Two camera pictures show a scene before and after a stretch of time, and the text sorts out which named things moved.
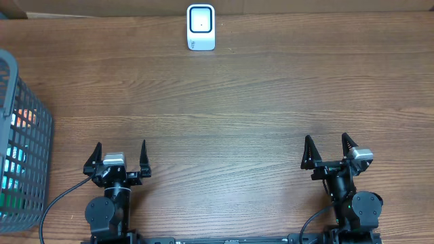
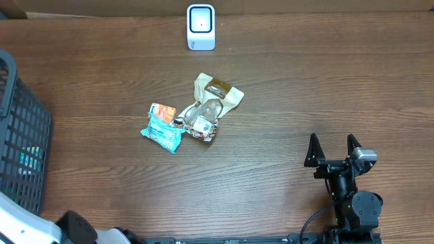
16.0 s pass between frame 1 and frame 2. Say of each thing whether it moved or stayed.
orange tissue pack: moved
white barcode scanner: stayed
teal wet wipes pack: moved
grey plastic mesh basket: stayed
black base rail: stayed
